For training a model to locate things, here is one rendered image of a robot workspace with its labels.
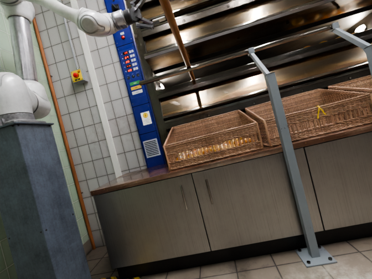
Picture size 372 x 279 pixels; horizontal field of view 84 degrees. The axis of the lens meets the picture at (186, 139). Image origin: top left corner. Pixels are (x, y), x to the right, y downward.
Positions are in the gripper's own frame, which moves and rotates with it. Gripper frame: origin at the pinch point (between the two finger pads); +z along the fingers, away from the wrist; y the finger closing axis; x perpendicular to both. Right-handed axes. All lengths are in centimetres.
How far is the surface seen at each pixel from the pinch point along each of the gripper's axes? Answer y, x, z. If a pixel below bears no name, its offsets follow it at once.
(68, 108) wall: 22, -54, -104
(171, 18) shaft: 29.4, 37.2, 6.3
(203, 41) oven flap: 8.0, -40.4, 20.8
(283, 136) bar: 84, 5, 44
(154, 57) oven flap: 8.3, -41.6, -17.5
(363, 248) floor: 147, 3, 68
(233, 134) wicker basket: 77, -6, 21
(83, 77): 4, -48, -80
